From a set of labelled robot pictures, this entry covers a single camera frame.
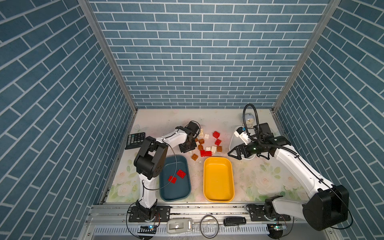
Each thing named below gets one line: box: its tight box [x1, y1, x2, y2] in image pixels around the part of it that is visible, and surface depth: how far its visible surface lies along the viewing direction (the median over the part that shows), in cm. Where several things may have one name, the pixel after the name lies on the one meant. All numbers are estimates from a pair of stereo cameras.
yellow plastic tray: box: [203, 157, 235, 203], surface depth 86 cm
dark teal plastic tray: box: [159, 155, 192, 202], surface depth 86 cm
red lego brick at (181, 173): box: [176, 169, 187, 179], surface depth 88 cm
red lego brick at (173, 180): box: [168, 175, 178, 184], surface depth 86 cm
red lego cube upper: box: [212, 131, 220, 139], surface depth 107 cm
